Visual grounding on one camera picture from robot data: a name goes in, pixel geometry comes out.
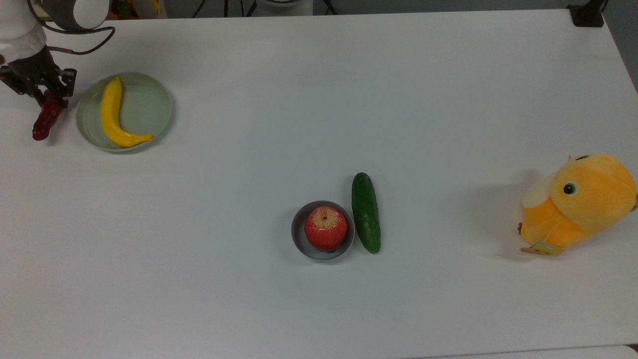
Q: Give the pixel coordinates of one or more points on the grey metal bowl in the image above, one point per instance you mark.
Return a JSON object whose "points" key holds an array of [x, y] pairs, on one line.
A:
{"points": [[299, 239]]}

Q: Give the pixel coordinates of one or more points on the black stand base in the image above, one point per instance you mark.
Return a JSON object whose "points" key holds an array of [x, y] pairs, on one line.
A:
{"points": [[587, 15]]}

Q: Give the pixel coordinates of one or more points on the red chili pepper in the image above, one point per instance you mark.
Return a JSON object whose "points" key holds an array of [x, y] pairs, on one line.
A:
{"points": [[46, 122]]}

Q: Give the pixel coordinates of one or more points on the green cucumber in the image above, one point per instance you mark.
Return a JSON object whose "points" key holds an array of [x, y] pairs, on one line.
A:
{"points": [[366, 212]]}

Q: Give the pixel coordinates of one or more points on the yellow banana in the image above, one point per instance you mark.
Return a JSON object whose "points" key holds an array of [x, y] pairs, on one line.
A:
{"points": [[112, 117]]}

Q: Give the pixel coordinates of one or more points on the red apple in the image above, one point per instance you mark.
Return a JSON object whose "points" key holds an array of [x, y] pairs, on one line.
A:
{"points": [[326, 228]]}

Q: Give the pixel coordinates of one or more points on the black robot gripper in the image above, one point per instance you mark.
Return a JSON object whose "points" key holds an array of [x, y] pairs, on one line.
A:
{"points": [[35, 72]]}

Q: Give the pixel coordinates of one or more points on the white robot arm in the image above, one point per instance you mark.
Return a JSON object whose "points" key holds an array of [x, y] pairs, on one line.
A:
{"points": [[20, 27]]}

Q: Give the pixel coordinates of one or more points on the pale green plastic plate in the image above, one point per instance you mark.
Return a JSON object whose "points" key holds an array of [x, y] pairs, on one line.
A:
{"points": [[144, 107]]}

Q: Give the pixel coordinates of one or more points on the orange plush toy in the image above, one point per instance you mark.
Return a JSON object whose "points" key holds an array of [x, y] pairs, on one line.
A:
{"points": [[588, 199]]}

